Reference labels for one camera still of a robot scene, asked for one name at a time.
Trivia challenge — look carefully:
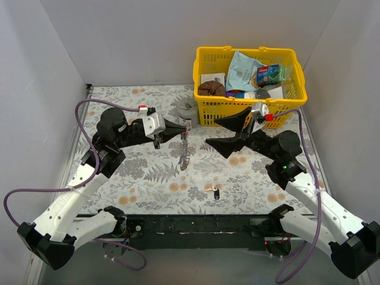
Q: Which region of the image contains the metal disc with keyrings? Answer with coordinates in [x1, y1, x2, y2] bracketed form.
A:
[178, 125, 191, 171]

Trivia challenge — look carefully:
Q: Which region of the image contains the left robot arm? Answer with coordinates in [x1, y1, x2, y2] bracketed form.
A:
[17, 106, 185, 270]

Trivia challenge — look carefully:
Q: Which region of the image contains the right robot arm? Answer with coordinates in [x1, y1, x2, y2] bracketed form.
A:
[205, 103, 379, 279]

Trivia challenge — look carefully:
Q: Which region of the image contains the grey paper-wrapped roll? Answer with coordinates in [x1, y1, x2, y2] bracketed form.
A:
[176, 97, 199, 129]

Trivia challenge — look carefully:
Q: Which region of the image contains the brown round scrunchie item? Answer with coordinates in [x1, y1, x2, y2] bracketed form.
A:
[198, 81, 226, 97]

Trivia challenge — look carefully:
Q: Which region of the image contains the light blue chips bag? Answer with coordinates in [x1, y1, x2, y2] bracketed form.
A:
[225, 50, 265, 92]

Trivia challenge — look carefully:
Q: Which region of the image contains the floral tablecloth mat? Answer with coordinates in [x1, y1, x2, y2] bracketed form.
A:
[59, 84, 335, 216]

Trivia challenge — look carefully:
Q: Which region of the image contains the white blue bottle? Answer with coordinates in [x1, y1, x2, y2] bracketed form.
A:
[226, 87, 284, 100]

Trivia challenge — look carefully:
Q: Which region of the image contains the white small box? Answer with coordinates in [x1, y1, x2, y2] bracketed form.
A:
[201, 72, 225, 86]

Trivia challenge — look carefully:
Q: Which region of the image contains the green sponge pack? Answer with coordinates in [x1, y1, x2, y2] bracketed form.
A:
[256, 64, 290, 86]

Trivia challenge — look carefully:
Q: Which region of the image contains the yellow plastic basket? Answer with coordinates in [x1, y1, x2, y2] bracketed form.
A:
[193, 46, 308, 126]

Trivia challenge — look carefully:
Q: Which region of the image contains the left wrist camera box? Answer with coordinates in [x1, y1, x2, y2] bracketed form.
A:
[138, 105, 166, 140]

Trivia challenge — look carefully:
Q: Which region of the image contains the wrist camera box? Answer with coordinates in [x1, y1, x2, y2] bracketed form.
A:
[138, 105, 166, 140]
[251, 102, 274, 133]

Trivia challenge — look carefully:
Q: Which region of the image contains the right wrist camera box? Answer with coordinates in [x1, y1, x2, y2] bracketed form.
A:
[251, 102, 274, 133]

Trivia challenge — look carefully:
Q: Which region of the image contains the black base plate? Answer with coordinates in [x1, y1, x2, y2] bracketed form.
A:
[97, 214, 306, 252]

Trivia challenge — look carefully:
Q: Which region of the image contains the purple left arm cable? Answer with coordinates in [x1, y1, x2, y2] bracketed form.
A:
[3, 99, 148, 271]

